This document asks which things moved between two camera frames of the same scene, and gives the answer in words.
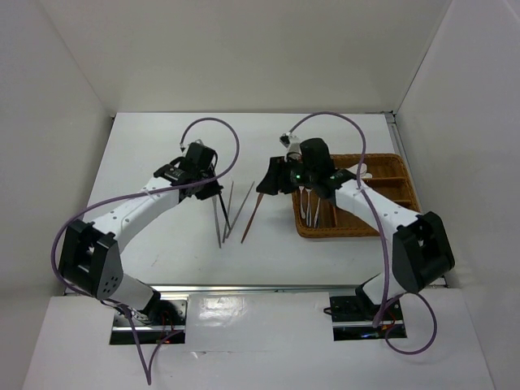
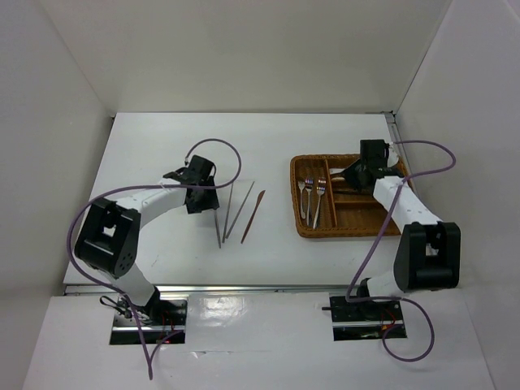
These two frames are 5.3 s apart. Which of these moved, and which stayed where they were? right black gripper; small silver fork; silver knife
Moved: right black gripper
Stayed: small silver fork; silver knife
